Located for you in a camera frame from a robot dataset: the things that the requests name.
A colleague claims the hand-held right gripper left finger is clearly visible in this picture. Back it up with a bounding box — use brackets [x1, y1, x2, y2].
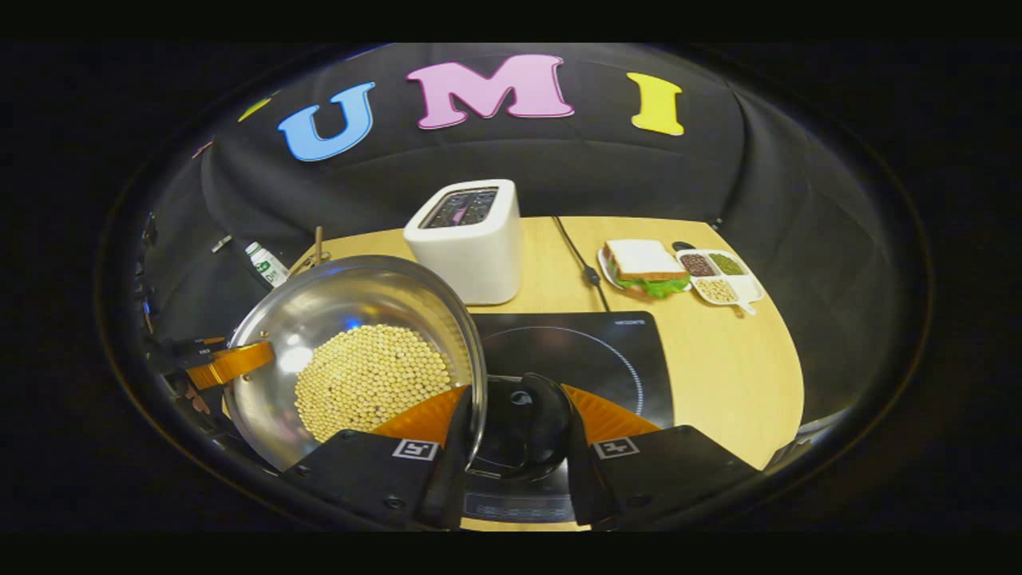
[281, 385, 477, 532]

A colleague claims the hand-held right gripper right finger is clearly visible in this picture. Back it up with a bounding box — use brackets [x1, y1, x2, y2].
[559, 383, 759, 528]

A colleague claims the stainless steel pot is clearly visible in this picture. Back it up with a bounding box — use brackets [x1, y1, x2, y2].
[224, 256, 572, 484]

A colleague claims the black induction cooktop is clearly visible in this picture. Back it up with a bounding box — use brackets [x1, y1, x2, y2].
[459, 311, 676, 524]

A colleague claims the white drink bottle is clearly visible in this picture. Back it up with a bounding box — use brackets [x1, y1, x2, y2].
[244, 242, 290, 288]

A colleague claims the pile of yellow soybeans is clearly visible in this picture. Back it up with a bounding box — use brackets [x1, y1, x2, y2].
[294, 323, 456, 444]

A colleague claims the sandwich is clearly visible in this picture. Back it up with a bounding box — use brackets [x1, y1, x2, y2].
[603, 240, 691, 299]

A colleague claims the white toaster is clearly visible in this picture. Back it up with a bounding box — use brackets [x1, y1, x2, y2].
[403, 180, 524, 306]

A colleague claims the white divided dish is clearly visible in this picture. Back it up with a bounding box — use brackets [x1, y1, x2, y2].
[677, 249, 765, 315]

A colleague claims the black backdrop cloth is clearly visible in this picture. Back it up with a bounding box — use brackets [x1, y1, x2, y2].
[140, 48, 931, 448]

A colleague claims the black power cable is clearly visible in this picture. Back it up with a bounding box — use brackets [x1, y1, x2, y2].
[553, 216, 612, 312]

